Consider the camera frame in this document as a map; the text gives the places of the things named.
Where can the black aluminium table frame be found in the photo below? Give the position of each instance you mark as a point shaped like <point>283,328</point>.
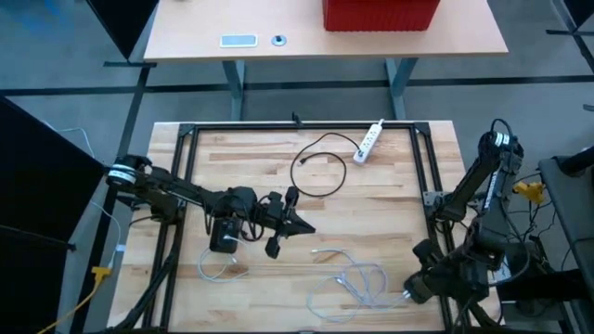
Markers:
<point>232,126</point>

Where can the yellow clamp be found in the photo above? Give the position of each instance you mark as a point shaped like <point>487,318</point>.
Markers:
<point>529,190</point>

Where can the light wood desk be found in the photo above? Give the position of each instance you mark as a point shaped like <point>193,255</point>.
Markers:
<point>195,28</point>

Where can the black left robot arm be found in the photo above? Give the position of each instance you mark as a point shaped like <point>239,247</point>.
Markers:
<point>185,191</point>

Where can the white rectangular device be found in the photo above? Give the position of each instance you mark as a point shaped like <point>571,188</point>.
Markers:
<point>239,41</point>

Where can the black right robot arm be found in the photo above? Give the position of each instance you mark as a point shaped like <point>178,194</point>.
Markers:
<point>487,185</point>

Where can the red storage bin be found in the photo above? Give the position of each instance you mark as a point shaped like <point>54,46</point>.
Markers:
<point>380,14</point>

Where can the black partition panel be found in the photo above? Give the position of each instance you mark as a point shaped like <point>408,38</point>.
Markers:
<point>582,9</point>
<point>37,209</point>
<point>125,23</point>

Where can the small black frame clamp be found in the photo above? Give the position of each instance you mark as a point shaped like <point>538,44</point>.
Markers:
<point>297,121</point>

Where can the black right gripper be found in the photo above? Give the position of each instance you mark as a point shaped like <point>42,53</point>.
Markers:
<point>459,276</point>

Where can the grey cart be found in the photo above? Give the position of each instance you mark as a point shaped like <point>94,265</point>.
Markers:
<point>575,209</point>

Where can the silver frame bracket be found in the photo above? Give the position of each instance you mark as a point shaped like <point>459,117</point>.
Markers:
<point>430,197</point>

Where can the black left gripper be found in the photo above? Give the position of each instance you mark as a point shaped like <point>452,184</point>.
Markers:
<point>275,213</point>

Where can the white power brick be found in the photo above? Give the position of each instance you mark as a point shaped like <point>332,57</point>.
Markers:
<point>507,274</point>

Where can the white power strip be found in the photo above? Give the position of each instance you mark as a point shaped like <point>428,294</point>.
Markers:
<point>369,141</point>

